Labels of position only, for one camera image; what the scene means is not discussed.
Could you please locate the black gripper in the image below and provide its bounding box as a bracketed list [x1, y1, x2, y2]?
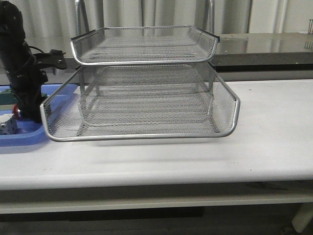
[8, 70, 48, 122]

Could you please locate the red emergency stop button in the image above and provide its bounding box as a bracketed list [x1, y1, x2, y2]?
[12, 104, 22, 119]

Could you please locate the silver mesh tray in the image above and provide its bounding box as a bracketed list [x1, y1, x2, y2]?
[71, 25, 220, 66]
[40, 62, 240, 142]

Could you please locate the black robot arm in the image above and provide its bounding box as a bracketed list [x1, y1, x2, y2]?
[0, 0, 48, 122]

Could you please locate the green terminal block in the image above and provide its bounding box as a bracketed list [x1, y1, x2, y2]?
[0, 89, 18, 105]

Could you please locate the white metal valve block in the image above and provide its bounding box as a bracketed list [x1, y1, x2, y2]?
[0, 114, 18, 135]

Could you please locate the blue plastic tray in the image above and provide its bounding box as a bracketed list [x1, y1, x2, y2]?
[0, 84, 79, 147]

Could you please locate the dark back counter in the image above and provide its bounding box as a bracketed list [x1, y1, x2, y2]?
[0, 32, 313, 86]

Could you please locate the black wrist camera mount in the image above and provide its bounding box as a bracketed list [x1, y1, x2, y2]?
[34, 49, 67, 70]

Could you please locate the silver rack frame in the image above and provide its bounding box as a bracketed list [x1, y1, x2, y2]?
[75, 0, 221, 111]

